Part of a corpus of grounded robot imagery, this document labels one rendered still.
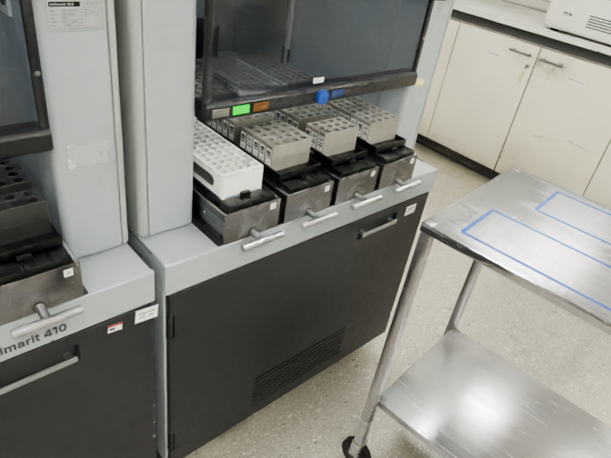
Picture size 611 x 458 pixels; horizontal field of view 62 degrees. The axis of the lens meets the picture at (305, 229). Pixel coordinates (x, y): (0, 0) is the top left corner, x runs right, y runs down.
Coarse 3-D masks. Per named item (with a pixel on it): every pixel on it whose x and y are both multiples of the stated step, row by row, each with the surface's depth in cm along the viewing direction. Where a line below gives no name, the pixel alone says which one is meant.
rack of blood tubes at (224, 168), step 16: (208, 128) 112; (208, 144) 106; (224, 144) 107; (208, 160) 101; (224, 160) 101; (240, 160) 102; (208, 176) 106; (224, 176) 95; (240, 176) 98; (256, 176) 101; (224, 192) 97
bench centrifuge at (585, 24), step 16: (560, 0) 258; (576, 0) 252; (592, 0) 247; (608, 0) 242; (560, 16) 260; (576, 16) 254; (592, 16) 250; (608, 16) 243; (576, 32) 256; (592, 32) 250; (608, 32) 245
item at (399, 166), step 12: (372, 156) 127; (384, 156) 125; (396, 156) 126; (408, 156) 130; (384, 168) 124; (396, 168) 128; (408, 168) 132; (384, 180) 127; (396, 180) 130; (396, 192) 125
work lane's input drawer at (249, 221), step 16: (208, 192) 99; (240, 192) 100; (256, 192) 102; (272, 192) 103; (192, 208) 104; (208, 208) 99; (224, 208) 97; (240, 208) 98; (256, 208) 100; (272, 208) 103; (224, 224) 96; (240, 224) 99; (256, 224) 103; (272, 224) 106; (224, 240) 98; (256, 240) 99; (272, 240) 101
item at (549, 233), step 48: (480, 192) 115; (528, 192) 119; (432, 240) 102; (480, 240) 98; (528, 240) 101; (576, 240) 103; (528, 288) 90; (576, 288) 89; (384, 384) 127; (432, 384) 137; (480, 384) 140; (528, 384) 142; (432, 432) 125; (480, 432) 127; (528, 432) 129; (576, 432) 131
